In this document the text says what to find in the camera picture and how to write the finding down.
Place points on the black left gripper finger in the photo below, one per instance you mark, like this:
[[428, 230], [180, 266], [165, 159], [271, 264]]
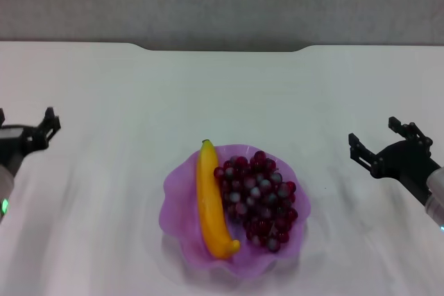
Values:
[[1, 117], [50, 124]]

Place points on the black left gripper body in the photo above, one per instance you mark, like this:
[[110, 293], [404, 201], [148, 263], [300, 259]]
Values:
[[21, 143]]

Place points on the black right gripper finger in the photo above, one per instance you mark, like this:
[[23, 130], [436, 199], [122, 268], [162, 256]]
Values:
[[414, 131], [362, 154]]

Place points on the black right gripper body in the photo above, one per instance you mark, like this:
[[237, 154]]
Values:
[[402, 161]]

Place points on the dark red grape bunch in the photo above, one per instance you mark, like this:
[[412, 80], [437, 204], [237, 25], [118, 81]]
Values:
[[260, 199]]

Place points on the yellow banana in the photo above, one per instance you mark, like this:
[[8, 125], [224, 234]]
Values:
[[209, 206]]

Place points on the purple translucent scalloped bowl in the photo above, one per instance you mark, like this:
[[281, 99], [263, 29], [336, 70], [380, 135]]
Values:
[[180, 206]]

